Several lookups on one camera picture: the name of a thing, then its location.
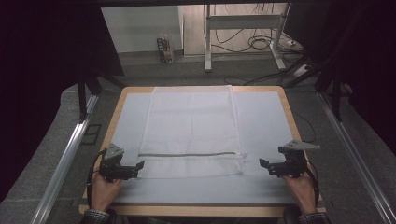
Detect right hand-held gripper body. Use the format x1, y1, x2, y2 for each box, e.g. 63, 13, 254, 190
277, 139, 321, 179

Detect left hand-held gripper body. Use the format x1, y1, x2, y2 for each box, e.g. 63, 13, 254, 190
99, 143, 126, 184

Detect white mesh laundry bag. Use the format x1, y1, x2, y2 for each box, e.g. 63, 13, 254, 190
137, 85, 248, 180

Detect person's right hand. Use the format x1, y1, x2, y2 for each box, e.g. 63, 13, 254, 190
282, 172, 318, 216

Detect person's left hand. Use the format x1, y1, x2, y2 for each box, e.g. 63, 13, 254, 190
90, 172, 122, 213

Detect light grey table mat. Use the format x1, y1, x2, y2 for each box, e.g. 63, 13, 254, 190
109, 91, 301, 206

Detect black stand leg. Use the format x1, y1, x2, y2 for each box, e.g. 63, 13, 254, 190
77, 81, 89, 123
330, 68, 344, 122

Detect black power strip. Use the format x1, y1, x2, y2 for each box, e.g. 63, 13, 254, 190
156, 36, 175, 65

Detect black curtain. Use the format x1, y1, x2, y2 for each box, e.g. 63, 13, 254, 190
0, 0, 125, 203
283, 0, 396, 157

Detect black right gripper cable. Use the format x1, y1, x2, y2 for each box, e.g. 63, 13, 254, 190
305, 160, 321, 207

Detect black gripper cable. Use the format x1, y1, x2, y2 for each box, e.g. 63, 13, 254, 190
86, 148, 107, 210
305, 160, 321, 207

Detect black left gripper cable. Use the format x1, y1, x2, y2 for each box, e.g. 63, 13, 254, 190
86, 148, 107, 210

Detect black rectangular floor frame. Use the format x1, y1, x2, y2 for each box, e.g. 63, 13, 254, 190
80, 123, 103, 146

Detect thin black floor cable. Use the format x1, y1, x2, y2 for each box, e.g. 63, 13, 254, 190
292, 111, 318, 145

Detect aluminium rail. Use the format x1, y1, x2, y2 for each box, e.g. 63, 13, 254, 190
317, 92, 396, 224
30, 94, 100, 224

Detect black floor cables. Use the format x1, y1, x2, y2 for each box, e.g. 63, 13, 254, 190
211, 3, 309, 87

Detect white desk frame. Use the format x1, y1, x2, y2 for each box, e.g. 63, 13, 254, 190
203, 3, 292, 73

